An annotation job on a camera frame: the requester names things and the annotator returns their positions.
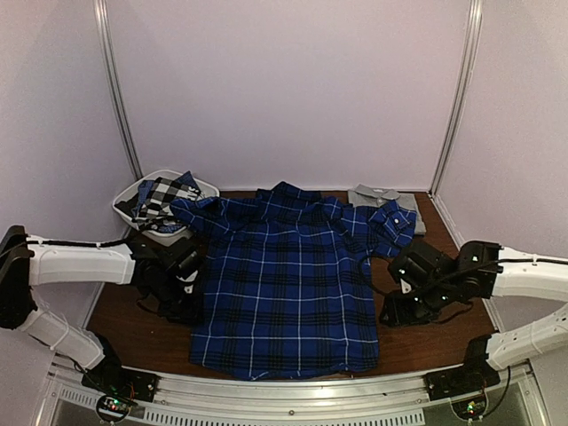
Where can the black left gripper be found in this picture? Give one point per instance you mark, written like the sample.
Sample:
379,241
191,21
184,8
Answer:
191,316

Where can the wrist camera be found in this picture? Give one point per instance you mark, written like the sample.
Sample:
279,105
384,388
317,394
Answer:
415,265
183,263

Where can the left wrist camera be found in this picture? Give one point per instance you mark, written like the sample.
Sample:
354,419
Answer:
183,263

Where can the black white checked shirt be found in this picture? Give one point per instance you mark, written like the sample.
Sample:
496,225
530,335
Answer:
154,212

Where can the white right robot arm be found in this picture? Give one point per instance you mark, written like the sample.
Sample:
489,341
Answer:
430,280

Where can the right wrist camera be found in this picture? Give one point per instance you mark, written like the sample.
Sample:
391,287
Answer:
415,265

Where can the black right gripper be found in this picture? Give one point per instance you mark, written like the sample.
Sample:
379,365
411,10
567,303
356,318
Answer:
398,314

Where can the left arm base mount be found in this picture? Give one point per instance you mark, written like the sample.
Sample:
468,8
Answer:
121,388

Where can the right aluminium corner post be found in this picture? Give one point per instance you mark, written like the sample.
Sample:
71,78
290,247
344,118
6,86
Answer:
472,37

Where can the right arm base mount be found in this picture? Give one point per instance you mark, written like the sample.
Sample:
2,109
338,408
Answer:
466,385

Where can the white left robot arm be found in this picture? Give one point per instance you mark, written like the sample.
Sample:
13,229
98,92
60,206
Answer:
30,261

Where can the aluminium front rail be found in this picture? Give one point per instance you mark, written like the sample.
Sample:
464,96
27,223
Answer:
383,400

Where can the blue plaid long sleeve shirt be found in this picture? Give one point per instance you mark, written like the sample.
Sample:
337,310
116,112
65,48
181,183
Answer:
286,281

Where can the left aluminium corner post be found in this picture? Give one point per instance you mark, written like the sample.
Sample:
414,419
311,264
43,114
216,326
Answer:
114,86

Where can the white plastic laundry basket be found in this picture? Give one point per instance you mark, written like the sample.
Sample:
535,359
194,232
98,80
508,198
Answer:
125,201

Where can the folded grey shirt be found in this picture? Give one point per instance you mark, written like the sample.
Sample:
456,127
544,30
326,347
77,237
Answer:
362,195

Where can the aluminium corner post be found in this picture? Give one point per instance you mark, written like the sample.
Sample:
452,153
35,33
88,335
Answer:
114,86
472,37

